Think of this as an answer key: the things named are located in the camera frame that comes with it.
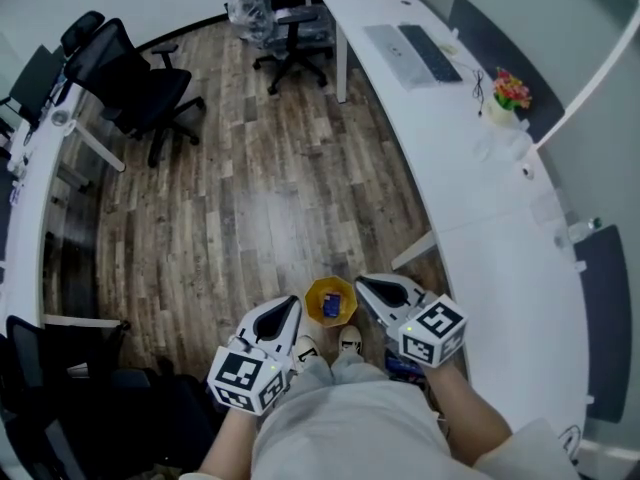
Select person's pale shirt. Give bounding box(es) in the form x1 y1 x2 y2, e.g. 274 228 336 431
179 377 586 480

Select white paper roll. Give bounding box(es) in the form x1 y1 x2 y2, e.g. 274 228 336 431
507 130 534 157

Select black office chair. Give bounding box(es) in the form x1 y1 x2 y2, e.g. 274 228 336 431
0 315 221 480

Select person's left hand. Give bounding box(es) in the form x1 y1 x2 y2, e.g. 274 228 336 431
227 335 270 361

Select person's shoe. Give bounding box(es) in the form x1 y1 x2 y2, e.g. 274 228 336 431
294 335 321 374
338 325 364 355

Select dark grey desk partition panel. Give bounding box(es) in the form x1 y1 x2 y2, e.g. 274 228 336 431
448 0 566 144

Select white pot with colourful flowers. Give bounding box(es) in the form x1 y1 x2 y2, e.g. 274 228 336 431
485 66 533 128

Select plastic wrapped office chair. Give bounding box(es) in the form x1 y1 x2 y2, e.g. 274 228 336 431
227 0 276 44

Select silver laptop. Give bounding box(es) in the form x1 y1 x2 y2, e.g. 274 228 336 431
363 23 434 92

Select black chair with ring headrest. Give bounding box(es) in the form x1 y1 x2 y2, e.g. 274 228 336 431
252 0 336 95

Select person's left shoe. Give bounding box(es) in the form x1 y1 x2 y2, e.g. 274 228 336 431
294 335 321 374

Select clear crumpled plastic bag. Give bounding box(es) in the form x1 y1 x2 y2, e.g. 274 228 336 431
472 132 501 163

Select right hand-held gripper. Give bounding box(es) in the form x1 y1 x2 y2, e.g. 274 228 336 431
353 273 469 368

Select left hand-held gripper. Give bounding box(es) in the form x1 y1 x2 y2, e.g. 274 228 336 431
207 296 304 416

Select person's left forearm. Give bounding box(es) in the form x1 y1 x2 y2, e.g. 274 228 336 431
199 407 261 474

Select thin black cable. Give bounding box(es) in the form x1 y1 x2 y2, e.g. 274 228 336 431
472 69 486 117

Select person's right forearm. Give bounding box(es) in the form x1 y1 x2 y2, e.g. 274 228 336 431
424 362 514 467

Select black waist device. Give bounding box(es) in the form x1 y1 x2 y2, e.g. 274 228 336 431
384 352 426 379

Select black mesh chair with headrest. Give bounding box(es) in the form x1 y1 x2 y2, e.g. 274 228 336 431
60 10 206 169

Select person's light blue trousers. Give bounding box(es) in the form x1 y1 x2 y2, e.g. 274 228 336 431
287 350 389 384

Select yellow waste bin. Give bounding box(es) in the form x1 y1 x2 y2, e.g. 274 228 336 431
303 276 359 329

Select long dark grey partition panel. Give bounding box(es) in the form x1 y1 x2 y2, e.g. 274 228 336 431
573 225 632 424

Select black keyboard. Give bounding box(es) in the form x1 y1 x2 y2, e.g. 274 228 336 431
397 24 464 83

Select person's right shoe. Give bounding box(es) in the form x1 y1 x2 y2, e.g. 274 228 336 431
338 325 364 355

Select white desk leg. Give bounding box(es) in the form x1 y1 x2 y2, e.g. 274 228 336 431
391 231 437 271
335 22 349 104

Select black monitor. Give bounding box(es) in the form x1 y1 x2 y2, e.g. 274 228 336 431
9 45 66 124

